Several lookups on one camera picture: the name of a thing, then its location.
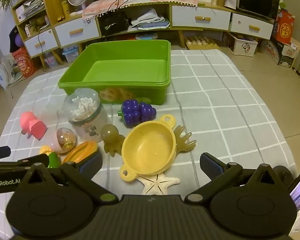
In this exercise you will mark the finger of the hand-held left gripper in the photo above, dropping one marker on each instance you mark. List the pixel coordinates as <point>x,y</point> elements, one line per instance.
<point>20,162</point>
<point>0,153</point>

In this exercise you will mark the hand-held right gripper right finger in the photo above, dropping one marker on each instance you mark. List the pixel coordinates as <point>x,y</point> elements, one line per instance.
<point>210,164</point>

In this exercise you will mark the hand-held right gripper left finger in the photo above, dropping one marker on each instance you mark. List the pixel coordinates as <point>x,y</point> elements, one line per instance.
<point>91,163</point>

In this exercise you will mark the olive toy octopus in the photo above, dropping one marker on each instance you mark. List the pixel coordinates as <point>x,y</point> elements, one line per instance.
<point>110,136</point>

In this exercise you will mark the pink rubber duck toy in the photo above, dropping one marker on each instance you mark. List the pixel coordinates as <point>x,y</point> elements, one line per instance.
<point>32,125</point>

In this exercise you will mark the clear cotton swab jar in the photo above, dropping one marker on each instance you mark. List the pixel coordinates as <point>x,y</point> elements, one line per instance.
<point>86,115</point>

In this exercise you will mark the white starfish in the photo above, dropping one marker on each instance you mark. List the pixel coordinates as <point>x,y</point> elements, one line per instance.
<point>157,183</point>

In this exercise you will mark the green plastic bin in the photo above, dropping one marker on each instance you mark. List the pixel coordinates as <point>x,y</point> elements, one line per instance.
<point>125,70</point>

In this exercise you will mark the olive toy crab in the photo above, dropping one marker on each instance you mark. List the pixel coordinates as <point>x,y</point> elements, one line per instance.
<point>187,142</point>

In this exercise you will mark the yellow green toy vegetable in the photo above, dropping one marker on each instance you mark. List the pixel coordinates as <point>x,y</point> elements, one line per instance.
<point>52,158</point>

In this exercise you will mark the pink clear capsule egg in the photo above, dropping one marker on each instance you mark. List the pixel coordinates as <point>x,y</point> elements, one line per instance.
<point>66,140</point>

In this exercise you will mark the yellow toy pot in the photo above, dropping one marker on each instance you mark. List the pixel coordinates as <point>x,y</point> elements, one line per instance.
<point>148,147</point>

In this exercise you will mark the purple toy grapes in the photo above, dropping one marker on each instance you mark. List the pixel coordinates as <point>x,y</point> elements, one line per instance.
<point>137,111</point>

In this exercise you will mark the white sack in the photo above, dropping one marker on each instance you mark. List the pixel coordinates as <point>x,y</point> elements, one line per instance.
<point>1,76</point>

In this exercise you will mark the orange printed bag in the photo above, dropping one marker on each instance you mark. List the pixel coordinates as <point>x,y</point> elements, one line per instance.
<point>25,63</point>

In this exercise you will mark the pink plastic storage box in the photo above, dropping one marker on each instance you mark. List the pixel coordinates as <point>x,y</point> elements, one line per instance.
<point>53,60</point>

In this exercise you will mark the blue plastic storage box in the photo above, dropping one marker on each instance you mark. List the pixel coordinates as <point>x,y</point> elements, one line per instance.
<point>71,54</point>

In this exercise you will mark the purple ball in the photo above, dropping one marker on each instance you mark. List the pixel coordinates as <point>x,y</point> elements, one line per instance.
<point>19,41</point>

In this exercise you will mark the dark hanging cloth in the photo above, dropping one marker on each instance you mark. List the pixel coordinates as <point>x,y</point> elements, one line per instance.
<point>13,36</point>

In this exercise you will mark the white cabinet drawer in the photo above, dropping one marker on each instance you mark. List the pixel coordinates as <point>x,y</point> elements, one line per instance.
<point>41,42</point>
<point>76,31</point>
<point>201,17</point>
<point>251,26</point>

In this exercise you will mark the tray of eggs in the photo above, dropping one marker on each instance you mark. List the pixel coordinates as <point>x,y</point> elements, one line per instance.
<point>202,43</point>

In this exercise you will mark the white cut-out crate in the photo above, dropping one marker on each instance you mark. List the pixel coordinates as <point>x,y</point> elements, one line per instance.
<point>242,45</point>

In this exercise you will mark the white printed cardboard box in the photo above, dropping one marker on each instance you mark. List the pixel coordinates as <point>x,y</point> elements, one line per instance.
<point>281,52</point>

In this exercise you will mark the wooden storage cabinet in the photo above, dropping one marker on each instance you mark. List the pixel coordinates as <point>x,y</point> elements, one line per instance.
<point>165,31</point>

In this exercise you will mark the black bag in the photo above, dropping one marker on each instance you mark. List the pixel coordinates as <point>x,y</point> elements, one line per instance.
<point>113,23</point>

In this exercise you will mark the stack of newspapers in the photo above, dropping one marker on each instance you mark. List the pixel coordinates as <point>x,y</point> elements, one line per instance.
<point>33,7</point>

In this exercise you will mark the orange red carton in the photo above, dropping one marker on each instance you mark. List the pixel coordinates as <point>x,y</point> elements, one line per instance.
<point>285,28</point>

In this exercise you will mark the pile of folded clothes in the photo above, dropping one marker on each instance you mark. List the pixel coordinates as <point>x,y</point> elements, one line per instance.
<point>150,20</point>

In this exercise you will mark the yellow bottle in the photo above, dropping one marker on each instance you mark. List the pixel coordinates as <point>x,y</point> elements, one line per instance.
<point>65,8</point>

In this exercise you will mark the black microwave oven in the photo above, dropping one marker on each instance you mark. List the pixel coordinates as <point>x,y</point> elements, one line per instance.
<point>257,0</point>

